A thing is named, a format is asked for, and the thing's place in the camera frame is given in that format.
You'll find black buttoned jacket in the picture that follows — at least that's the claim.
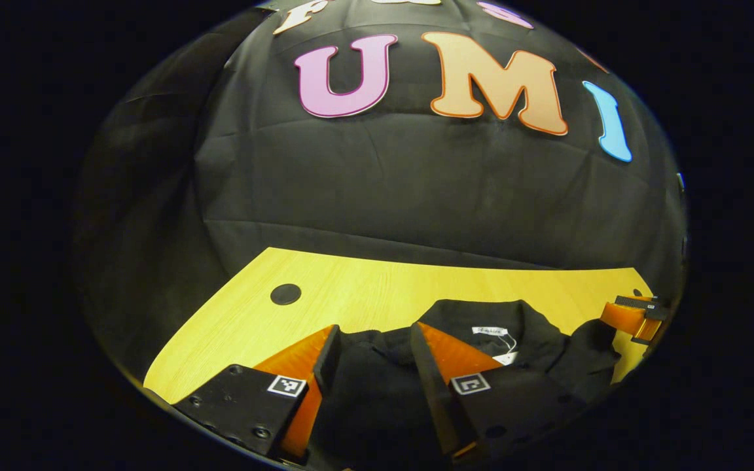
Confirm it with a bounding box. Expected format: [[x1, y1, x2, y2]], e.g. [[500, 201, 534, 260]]
[[308, 299, 623, 471]]

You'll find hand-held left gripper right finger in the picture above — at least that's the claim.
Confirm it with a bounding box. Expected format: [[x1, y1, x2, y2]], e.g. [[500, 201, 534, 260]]
[[410, 321, 587, 462]]

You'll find black backdrop cloth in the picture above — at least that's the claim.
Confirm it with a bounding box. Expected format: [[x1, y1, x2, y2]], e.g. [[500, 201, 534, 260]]
[[76, 0, 689, 393]]

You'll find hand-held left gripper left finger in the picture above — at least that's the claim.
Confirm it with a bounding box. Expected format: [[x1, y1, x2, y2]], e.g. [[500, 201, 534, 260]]
[[174, 324, 342, 462]]

